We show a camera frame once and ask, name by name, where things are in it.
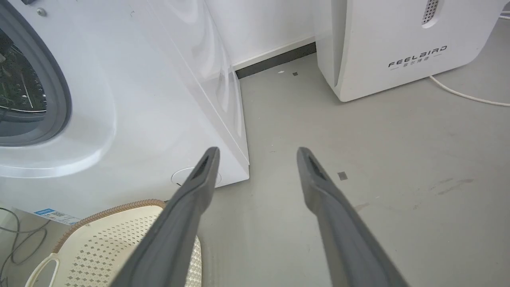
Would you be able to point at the cream perforated laundry basket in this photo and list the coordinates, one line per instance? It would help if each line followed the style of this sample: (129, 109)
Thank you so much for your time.
(99, 247)

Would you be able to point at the white front-load washing machine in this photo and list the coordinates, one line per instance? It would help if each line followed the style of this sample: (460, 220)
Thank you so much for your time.
(131, 99)

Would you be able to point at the blue and white label sticker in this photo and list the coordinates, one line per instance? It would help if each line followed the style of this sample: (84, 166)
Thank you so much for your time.
(56, 215)

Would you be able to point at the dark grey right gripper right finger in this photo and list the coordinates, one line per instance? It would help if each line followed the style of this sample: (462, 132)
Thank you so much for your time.
(338, 227)

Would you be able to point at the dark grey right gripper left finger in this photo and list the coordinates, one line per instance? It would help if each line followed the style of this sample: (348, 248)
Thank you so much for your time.
(175, 227)

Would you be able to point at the white Feelbird appliance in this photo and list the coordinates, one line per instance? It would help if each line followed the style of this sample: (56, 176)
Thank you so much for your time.
(398, 44)

